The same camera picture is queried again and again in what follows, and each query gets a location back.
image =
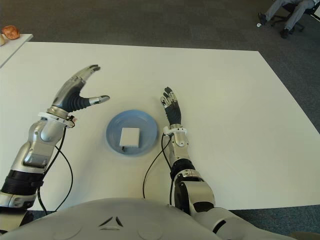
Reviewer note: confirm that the white charger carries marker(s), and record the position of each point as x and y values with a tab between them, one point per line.
129	137

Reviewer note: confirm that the pale yellow fruit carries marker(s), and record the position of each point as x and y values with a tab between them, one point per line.
2	40

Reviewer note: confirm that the small white floor object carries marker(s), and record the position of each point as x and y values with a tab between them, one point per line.
259	24

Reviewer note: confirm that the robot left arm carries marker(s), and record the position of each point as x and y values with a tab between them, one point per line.
32	160

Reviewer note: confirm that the blue plate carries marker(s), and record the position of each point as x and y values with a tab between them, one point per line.
147	125

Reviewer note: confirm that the grey robot torso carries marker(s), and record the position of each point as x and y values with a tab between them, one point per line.
137	220

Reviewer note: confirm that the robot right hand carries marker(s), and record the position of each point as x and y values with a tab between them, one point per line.
172	110

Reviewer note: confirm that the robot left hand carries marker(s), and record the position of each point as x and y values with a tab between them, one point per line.
72	96

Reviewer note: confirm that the black office chair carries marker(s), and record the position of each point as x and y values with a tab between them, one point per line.
277	18

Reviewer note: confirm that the white side table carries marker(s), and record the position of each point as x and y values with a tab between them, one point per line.
12	47

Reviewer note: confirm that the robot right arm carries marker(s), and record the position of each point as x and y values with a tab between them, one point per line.
200	190

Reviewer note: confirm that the seated person in grey trousers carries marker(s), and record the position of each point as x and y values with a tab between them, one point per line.
292	15

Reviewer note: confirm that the red-brown fruit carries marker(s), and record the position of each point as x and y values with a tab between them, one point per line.
10	32

